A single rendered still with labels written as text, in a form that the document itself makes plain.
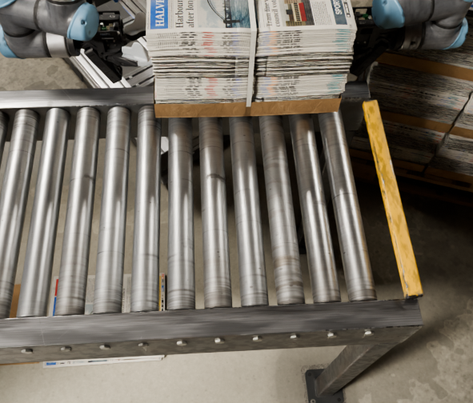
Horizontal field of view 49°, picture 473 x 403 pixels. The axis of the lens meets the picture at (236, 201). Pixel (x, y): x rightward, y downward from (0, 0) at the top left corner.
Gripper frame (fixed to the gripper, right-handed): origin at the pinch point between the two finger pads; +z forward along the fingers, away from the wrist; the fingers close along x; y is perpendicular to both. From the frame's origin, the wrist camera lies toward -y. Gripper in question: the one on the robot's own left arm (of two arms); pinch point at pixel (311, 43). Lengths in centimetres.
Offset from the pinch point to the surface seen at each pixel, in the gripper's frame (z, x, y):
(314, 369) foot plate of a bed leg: -5, 55, -82
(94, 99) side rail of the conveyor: 49, 16, 0
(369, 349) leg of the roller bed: -5, 67, -20
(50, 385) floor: 77, 55, -83
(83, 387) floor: 67, 56, -83
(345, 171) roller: -1.6, 36.5, -1.0
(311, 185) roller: 5.5, 39.2, -1.2
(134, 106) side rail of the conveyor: 40.8, 17.6, -0.5
